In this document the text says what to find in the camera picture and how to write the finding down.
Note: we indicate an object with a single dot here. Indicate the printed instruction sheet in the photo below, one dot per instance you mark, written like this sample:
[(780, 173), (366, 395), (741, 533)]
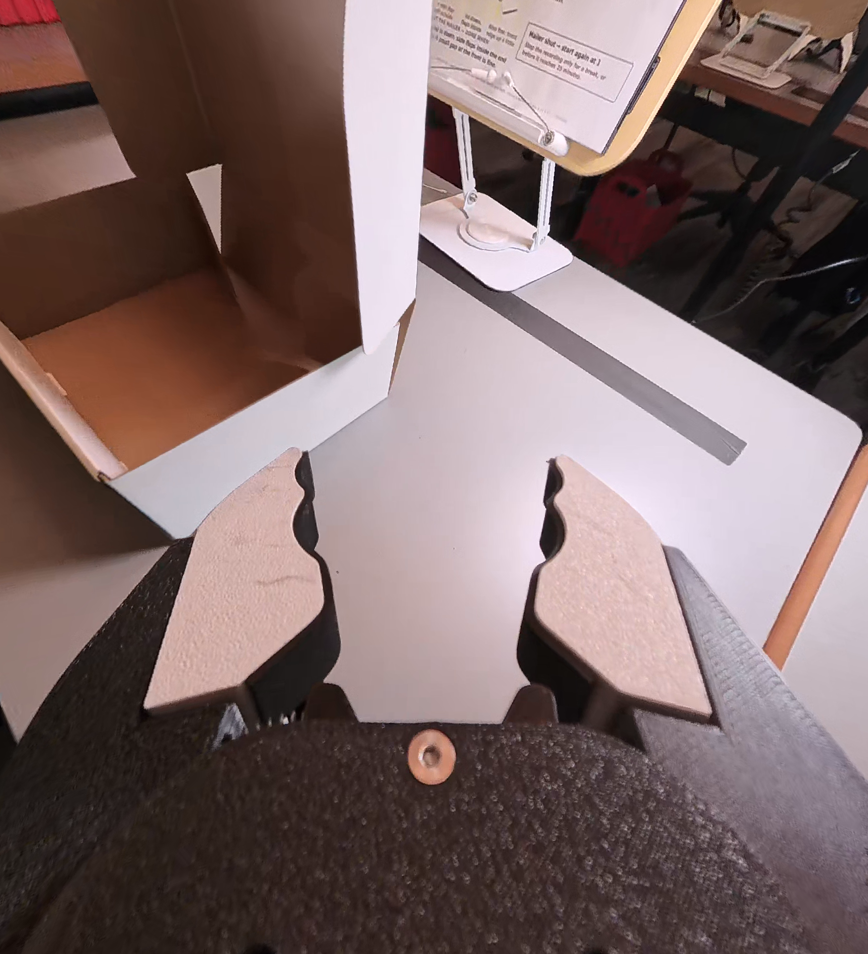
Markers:
[(575, 67)]

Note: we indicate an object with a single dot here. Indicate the white laptop stand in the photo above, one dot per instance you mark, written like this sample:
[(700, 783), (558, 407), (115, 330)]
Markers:
[(762, 45)]

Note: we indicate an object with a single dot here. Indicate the white document stand wooden board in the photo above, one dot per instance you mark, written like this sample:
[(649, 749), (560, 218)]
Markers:
[(508, 257)]

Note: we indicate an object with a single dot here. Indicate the wooden desk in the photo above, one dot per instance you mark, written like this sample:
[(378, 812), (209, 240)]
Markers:
[(799, 112)]

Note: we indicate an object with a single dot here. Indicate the brown cardboard box with lid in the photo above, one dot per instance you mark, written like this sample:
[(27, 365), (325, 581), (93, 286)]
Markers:
[(158, 358)]

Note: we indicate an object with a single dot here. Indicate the red fabric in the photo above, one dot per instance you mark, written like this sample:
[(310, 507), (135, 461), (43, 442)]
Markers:
[(9, 11)]

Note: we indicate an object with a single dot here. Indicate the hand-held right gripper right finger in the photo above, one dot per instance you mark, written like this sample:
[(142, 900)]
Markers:
[(612, 596)]

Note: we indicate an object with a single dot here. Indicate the black desk leg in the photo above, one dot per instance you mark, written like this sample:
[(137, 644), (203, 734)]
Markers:
[(814, 127)]

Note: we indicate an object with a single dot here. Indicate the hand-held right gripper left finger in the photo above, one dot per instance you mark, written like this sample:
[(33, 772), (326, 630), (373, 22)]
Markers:
[(247, 581)]

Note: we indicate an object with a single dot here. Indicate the white table with wooden edge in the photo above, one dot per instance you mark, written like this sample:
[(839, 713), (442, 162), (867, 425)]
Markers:
[(851, 566)]

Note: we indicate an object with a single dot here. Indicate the red plastic crate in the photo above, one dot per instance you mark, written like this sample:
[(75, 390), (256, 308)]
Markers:
[(631, 209)]

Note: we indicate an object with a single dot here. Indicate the black tape strip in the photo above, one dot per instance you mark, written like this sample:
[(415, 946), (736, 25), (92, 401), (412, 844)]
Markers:
[(598, 358)]

